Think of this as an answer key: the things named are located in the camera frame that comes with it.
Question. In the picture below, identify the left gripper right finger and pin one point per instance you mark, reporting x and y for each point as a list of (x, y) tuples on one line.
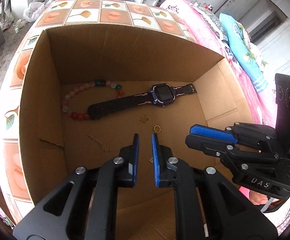
[(207, 205)]

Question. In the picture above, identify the patterned tablecloth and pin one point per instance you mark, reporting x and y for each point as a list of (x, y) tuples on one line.
[(59, 13)]

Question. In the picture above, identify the gold flower brooch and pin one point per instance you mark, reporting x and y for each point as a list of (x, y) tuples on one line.
[(144, 118)]

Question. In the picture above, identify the white plastic bag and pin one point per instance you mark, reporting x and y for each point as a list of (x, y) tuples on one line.
[(35, 9)]

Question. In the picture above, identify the pink blanket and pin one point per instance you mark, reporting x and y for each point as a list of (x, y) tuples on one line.
[(245, 104)]

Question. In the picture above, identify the brown cardboard box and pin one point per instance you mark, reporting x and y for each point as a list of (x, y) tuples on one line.
[(53, 145)]

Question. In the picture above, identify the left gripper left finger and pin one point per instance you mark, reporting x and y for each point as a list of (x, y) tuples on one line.
[(84, 205)]

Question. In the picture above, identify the pink purple smart watch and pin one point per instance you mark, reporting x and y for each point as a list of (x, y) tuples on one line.
[(159, 95)]

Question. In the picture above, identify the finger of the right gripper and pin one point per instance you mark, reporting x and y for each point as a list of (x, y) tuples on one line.
[(229, 154), (215, 132)]

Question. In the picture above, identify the light blue pillow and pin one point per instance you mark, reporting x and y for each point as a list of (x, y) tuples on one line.
[(241, 52)]

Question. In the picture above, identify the right hand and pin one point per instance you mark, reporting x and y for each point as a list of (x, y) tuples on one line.
[(257, 198)]

